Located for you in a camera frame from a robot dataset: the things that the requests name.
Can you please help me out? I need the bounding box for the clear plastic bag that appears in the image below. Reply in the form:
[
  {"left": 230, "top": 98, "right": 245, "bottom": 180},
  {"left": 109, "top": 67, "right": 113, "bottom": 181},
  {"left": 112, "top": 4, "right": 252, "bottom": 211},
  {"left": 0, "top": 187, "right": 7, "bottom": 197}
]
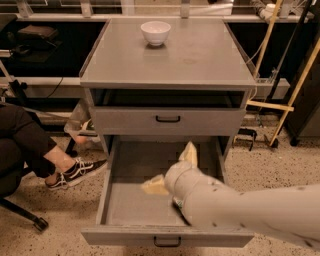
[{"left": 64, "top": 99, "right": 102, "bottom": 149}]

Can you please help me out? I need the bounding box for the black drawer handle bottom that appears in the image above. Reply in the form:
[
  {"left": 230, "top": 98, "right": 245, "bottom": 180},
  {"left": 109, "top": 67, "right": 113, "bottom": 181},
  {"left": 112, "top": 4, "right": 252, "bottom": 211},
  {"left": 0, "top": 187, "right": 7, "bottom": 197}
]
[{"left": 153, "top": 236, "right": 182, "bottom": 248}]

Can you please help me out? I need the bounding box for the black and white sneaker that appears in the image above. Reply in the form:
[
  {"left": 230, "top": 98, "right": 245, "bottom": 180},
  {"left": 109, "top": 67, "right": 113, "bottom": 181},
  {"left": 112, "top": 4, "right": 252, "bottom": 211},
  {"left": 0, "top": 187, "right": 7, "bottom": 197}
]
[{"left": 46, "top": 158, "right": 107, "bottom": 190}]

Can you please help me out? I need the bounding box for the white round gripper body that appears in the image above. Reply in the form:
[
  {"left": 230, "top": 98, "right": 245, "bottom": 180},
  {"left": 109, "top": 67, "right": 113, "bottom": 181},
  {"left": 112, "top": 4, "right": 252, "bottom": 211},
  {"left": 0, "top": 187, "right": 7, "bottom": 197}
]
[{"left": 164, "top": 161, "right": 214, "bottom": 199}]

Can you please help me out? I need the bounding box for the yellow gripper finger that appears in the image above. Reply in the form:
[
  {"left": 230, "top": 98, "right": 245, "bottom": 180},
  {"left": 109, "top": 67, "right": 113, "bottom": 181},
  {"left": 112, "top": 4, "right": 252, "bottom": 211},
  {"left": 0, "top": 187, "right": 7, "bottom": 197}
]
[
  {"left": 141, "top": 174, "right": 169, "bottom": 195},
  {"left": 179, "top": 141, "right": 198, "bottom": 167}
]

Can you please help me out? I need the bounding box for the white bottle in background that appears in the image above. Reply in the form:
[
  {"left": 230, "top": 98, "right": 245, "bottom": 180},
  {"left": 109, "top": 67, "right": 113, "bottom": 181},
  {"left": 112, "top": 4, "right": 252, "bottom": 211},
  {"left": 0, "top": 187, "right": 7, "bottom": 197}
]
[{"left": 259, "top": 3, "right": 275, "bottom": 21}]

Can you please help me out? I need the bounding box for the white ceramic bowl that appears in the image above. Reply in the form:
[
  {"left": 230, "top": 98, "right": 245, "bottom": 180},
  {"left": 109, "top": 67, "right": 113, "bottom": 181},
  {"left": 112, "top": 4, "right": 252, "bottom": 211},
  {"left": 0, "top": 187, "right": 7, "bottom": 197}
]
[{"left": 140, "top": 21, "right": 171, "bottom": 46}]

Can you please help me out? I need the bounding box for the black box on shelf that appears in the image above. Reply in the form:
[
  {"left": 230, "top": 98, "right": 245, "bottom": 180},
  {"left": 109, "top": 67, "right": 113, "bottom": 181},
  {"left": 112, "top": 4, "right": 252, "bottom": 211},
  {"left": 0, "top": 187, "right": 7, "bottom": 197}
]
[{"left": 17, "top": 25, "right": 59, "bottom": 45}]

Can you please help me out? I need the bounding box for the black drawer handle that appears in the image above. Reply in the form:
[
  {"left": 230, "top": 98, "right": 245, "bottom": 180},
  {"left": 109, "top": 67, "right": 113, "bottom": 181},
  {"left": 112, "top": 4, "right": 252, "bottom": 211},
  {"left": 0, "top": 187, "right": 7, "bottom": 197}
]
[
  {"left": 153, "top": 236, "right": 182, "bottom": 248},
  {"left": 155, "top": 115, "right": 181, "bottom": 123}
]

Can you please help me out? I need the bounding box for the black drawer handle middle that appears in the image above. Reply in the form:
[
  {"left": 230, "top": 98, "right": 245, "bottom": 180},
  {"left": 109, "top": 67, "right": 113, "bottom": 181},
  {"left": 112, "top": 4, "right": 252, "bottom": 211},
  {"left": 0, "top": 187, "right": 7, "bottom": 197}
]
[{"left": 155, "top": 115, "right": 181, "bottom": 123}]

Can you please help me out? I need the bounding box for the black office chair base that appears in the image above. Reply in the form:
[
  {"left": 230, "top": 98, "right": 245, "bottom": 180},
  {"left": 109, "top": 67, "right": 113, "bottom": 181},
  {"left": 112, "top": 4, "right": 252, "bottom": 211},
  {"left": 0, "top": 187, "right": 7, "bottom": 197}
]
[{"left": 0, "top": 198, "right": 49, "bottom": 232}]

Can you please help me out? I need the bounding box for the grey drawer cabinet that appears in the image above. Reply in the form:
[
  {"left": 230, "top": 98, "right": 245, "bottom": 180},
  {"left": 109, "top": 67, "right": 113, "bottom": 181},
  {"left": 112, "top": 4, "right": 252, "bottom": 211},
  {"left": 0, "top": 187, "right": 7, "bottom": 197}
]
[{"left": 80, "top": 18, "right": 255, "bottom": 152}]

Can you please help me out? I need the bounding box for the seated person in black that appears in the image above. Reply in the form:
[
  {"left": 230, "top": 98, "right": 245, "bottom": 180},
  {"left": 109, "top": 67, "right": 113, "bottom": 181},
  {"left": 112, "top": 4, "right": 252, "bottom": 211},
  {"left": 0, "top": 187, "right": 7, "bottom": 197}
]
[{"left": 0, "top": 105, "right": 76, "bottom": 190}]

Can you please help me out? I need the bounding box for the open grey bottom drawer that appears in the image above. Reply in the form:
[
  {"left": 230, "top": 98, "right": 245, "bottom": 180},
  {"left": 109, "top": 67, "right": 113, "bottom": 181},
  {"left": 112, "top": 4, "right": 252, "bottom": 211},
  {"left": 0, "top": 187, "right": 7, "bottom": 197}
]
[{"left": 82, "top": 136, "right": 253, "bottom": 247}]

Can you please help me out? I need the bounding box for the wooden easel frame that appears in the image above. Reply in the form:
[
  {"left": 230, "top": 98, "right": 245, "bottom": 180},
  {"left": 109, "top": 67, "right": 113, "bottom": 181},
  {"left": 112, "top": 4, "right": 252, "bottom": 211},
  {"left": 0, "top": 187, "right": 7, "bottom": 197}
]
[{"left": 245, "top": 0, "right": 320, "bottom": 148}]

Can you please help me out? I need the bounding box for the closed grey middle drawer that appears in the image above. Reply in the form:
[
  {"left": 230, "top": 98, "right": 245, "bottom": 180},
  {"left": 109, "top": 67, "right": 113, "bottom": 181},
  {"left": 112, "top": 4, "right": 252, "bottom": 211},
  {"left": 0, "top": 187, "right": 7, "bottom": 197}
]
[{"left": 90, "top": 107, "right": 245, "bottom": 136}]

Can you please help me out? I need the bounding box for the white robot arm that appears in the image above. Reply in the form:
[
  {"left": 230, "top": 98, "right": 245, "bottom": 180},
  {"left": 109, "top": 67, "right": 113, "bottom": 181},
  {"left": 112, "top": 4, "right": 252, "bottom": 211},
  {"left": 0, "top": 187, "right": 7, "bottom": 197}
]
[{"left": 141, "top": 143, "right": 320, "bottom": 251}]

